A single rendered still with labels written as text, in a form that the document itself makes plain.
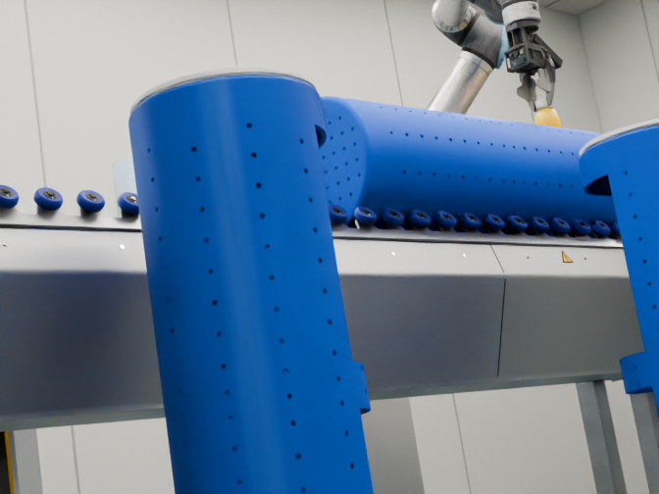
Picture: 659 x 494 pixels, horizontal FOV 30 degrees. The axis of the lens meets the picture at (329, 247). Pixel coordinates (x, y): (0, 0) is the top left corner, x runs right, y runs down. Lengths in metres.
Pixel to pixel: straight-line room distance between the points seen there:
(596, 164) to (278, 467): 1.06
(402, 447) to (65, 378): 1.69
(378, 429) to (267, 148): 1.83
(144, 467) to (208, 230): 3.82
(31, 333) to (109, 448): 3.48
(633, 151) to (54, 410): 1.15
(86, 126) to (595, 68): 3.98
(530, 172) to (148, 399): 1.09
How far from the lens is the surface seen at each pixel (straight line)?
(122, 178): 2.20
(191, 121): 1.69
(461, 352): 2.47
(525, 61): 3.03
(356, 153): 2.38
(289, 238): 1.65
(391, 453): 3.43
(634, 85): 8.29
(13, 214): 1.92
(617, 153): 2.37
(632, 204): 2.34
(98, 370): 1.94
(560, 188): 2.79
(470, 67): 3.74
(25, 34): 5.70
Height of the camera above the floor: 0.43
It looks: 12 degrees up
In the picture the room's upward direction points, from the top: 9 degrees counter-clockwise
